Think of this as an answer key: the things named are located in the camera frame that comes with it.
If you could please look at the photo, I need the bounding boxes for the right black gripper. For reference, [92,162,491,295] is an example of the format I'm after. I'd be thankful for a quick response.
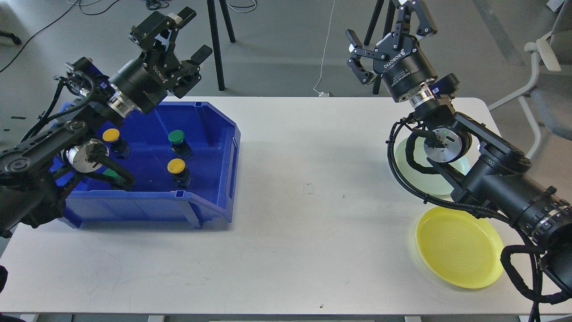
[345,0,439,103]

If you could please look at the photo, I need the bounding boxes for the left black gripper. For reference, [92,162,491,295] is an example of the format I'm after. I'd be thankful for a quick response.
[109,7,213,114]

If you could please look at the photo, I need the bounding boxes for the yellow push button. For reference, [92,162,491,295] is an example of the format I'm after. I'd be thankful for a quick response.
[102,128,131,159]
[167,158,192,188]

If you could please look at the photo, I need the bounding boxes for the green push button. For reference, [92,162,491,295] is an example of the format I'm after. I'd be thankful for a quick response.
[102,168,124,186]
[168,130,193,160]

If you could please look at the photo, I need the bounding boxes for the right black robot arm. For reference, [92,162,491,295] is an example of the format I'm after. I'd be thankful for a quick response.
[346,0,571,322]

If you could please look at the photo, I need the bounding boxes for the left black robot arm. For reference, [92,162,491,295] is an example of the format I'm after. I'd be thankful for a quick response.
[0,7,213,238]

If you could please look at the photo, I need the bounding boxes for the pale green plate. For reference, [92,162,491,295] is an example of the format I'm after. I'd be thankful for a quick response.
[394,137,453,196]

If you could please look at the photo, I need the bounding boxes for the yellow plate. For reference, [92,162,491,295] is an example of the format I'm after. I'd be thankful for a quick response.
[415,207,504,289]

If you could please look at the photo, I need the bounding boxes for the right black tripod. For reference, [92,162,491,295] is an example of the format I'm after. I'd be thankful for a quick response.
[363,0,397,95]

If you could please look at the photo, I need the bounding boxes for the black tripod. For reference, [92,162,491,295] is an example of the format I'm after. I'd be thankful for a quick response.
[363,0,397,95]
[206,0,236,91]

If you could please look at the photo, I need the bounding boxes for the left black tripod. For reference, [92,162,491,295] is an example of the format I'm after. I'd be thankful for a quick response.
[206,0,236,91]

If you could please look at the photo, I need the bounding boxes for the blue plastic bin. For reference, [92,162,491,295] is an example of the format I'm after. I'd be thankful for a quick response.
[60,102,240,229]

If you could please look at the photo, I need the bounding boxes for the grey office chair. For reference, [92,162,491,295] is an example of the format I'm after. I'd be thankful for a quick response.
[488,0,572,159]

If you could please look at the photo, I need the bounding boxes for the black cables on floor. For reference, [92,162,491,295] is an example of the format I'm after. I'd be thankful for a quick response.
[0,0,258,74]

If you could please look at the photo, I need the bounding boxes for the white cable on floor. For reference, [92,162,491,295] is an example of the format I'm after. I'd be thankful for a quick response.
[313,0,336,97]

